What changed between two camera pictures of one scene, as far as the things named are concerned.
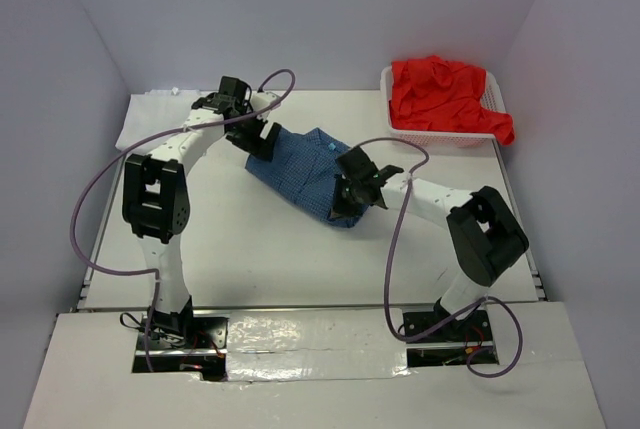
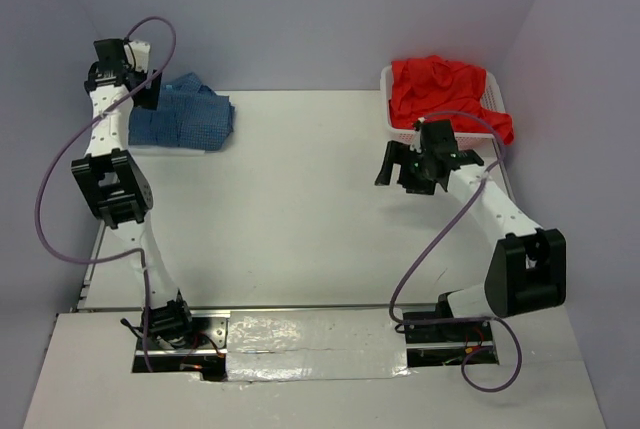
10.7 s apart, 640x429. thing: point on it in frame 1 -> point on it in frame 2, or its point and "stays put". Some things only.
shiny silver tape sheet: [270, 345] stays put
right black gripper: [340, 209] -> [398, 152]
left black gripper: [257, 145] -> [148, 98]
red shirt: [432, 94] stays put
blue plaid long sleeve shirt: [308, 167] -> [189, 114]
